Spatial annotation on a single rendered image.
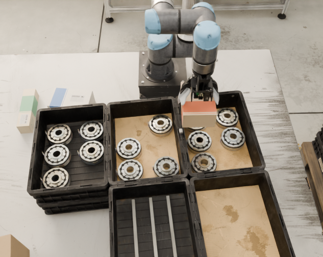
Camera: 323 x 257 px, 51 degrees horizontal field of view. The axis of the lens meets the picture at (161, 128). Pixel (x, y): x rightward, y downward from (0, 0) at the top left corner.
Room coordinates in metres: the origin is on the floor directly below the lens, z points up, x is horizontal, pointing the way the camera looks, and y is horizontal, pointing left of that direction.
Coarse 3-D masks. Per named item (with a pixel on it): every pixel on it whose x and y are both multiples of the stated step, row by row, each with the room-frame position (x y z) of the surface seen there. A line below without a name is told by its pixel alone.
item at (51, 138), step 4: (56, 124) 0.88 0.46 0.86; (60, 124) 0.88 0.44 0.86; (64, 124) 0.88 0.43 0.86; (52, 128) 0.86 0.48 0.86; (56, 128) 0.86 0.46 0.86; (64, 128) 0.86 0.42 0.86; (68, 128) 0.86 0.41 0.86; (48, 132) 0.84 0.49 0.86; (52, 132) 0.84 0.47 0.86; (68, 132) 0.84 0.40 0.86; (48, 136) 0.82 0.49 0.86; (52, 136) 0.82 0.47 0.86; (64, 136) 0.82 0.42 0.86; (68, 136) 0.82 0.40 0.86; (52, 140) 0.80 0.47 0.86; (56, 140) 0.80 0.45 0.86; (60, 140) 0.80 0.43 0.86; (64, 140) 0.80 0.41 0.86
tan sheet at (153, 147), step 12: (120, 120) 0.92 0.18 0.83; (132, 120) 0.92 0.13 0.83; (144, 120) 0.92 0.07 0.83; (120, 132) 0.86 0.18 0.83; (132, 132) 0.86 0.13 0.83; (144, 132) 0.85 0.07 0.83; (144, 144) 0.79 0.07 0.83; (156, 144) 0.79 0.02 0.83; (168, 144) 0.79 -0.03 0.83; (144, 156) 0.73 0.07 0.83; (156, 156) 0.73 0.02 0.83; (168, 156) 0.73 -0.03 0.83; (144, 168) 0.67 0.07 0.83; (168, 168) 0.67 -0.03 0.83
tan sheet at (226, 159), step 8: (184, 128) 0.87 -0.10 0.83; (208, 128) 0.87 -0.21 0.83; (216, 128) 0.86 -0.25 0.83; (240, 128) 0.86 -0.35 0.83; (216, 136) 0.82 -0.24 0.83; (216, 144) 0.78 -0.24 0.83; (208, 152) 0.74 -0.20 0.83; (216, 152) 0.74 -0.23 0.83; (224, 152) 0.74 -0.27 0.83; (232, 152) 0.74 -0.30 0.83; (240, 152) 0.74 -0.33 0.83; (248, 152) 0.74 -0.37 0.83; (216, 160) 0.70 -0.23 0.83; (224, 160) 0.70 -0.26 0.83; (232, 160) 0.70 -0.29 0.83; (240, 160) 0.70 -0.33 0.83; (248, 160) 0.70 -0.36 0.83; (216, 168) 0.66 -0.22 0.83; (224, 168) 0.66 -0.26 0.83; (232, 168) 0.66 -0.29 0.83
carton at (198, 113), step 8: (192, 96) 0.81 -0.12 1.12; (184, 104) 0.77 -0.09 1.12; (192, 104) 0.77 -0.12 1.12; (200, 104) 0.77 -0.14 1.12; (208, 104) 0.77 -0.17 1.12; (184, 112) 0.74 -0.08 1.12; (192, 112) 0.74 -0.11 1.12; (200, 112) 0.74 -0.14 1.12; (208, 112) 0.73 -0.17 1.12; (216, 112) 0.73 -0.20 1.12; (184, 120) 0.72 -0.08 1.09; (192, 120) 0.72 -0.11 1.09; (200, 120) 0.72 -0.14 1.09; (208, 120) 0.72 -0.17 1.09
